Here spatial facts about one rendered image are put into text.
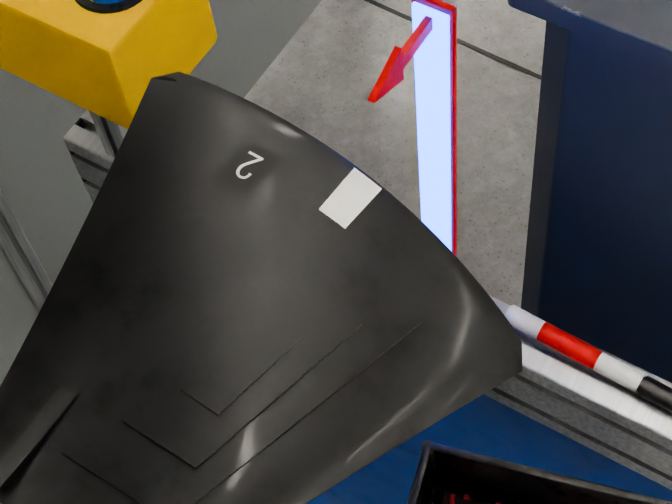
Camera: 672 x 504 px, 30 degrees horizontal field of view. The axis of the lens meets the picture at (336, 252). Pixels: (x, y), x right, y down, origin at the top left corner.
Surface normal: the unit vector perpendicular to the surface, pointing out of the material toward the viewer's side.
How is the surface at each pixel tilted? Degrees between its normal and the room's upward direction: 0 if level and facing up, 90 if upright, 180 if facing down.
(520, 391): 90
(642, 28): 0
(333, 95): 0
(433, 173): 90
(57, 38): 90
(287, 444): 18
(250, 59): 90
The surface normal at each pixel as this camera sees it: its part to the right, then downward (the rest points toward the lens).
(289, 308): 0.20, -0.50
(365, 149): -0.08, -0.52
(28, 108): 0.85, 0.41
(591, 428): -0.53, 0.75
